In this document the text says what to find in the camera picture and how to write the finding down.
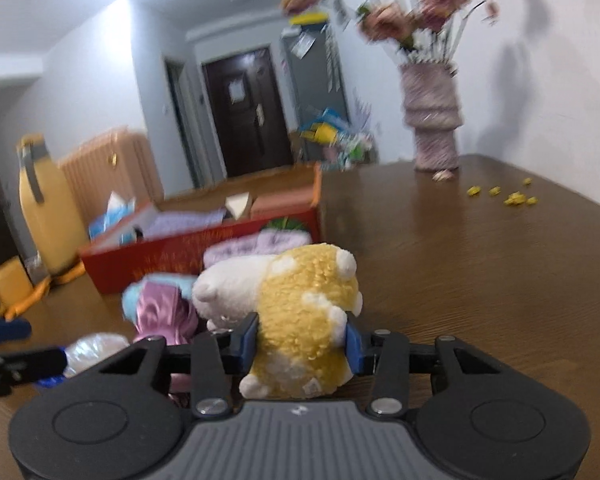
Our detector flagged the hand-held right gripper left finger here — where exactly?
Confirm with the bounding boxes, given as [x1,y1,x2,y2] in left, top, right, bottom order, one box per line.
[97,312,259,418]

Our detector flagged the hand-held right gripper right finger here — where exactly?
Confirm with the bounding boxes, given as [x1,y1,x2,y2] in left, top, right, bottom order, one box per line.
[345,314,501,418]

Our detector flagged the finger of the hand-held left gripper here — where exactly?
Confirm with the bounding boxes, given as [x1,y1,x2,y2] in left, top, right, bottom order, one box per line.
[0,317,32,345]
[0,347,67,386]

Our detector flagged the yellow and white plush toy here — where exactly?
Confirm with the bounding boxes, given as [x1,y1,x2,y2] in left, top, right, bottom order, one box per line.
[192,242,364,401]

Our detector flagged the pink satin scrunchie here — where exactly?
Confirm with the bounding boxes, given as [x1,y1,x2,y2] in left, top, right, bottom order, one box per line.
[132,280,201,346]

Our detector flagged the white and pink headband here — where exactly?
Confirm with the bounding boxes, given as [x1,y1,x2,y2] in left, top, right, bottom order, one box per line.
[202,230,313,268]

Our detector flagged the red cardboard box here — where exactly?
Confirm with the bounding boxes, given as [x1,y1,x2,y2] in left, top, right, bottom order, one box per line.
[78,162,323,295]

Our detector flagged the white wedge makeup sponge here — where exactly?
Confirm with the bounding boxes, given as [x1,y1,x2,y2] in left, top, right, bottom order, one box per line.
[224,192,253,221]

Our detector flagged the purple cloth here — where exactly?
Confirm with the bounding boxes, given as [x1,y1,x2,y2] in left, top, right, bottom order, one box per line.
[140,210,226,238]

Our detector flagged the pink and white sponge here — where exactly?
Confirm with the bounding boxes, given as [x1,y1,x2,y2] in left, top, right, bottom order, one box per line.
[250,192,315,218]

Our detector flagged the yellow mug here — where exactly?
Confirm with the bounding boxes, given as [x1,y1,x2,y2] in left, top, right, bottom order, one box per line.
[0,257,35,318]

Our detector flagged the yellow thermos jug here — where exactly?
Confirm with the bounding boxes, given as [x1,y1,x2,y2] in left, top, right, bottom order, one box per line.
[16,134,90,276]

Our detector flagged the blue wet wipes pack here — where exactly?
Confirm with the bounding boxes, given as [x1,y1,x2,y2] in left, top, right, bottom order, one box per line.
[87,192,138,241]

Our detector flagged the peach ribbed suitcase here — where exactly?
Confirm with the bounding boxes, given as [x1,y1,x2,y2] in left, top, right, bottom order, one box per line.
[57,127,165,223]

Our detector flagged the rack with small bottles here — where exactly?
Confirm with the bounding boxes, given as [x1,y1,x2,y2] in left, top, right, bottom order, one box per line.
[325,132,381,168]

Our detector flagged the dark brown entrance door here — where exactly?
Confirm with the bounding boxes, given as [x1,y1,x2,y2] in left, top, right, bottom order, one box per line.
[201,46,296,179]

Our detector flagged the yellow watering can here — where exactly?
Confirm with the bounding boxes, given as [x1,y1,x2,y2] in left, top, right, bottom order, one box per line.
[300,122,341,146]

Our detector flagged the scattered yellow crumbs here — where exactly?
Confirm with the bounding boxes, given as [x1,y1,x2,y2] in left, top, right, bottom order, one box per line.
[467,177,538,207]

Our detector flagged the blue plastic item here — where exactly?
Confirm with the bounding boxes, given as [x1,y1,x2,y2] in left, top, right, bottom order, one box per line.
[302,107,353,133]

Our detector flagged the inner room door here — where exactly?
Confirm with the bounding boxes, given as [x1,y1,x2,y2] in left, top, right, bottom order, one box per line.
[164,57,201,188]

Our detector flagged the purple dried flowers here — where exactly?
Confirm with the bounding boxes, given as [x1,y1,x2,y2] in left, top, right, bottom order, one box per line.
[352,87,378,133]

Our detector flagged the pink textured vase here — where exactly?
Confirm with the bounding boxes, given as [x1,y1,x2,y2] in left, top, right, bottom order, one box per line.
[399,60,465,171]

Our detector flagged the grey refrigerator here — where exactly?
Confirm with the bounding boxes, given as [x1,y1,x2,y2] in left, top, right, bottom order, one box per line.
[280,22,353,136]

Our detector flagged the white folded umbrella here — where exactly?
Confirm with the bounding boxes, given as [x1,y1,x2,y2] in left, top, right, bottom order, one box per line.
[325,25,343,95]

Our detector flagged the yellow box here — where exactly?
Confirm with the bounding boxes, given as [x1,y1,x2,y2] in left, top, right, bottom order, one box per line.
[289,10,328,26]

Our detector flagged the dried pink rose bouquet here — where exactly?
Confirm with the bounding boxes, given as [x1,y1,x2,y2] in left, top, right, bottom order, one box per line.
[280,0,501,66]

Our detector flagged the orange felt strap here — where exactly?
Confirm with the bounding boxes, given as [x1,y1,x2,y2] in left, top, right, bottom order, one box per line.
[5,262,87,322]

